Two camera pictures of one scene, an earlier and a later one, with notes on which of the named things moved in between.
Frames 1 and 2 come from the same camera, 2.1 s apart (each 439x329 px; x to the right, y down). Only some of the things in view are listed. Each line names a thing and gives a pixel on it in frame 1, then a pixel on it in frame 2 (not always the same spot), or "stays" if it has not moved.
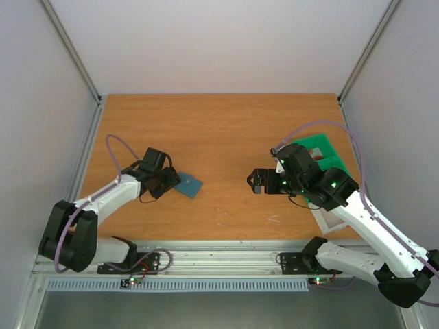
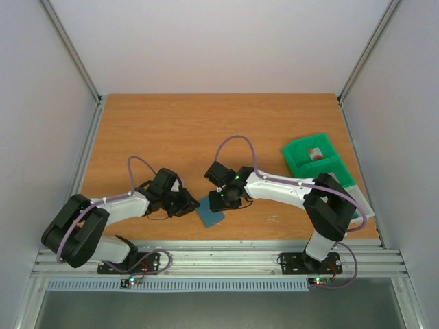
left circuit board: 127,282 stays
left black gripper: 173,177 → 186,207
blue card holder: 189,186 → 208,218
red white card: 315,153 stays
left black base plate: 135,263 stays
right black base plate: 304,262 stays
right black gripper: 262,181 → 219,202
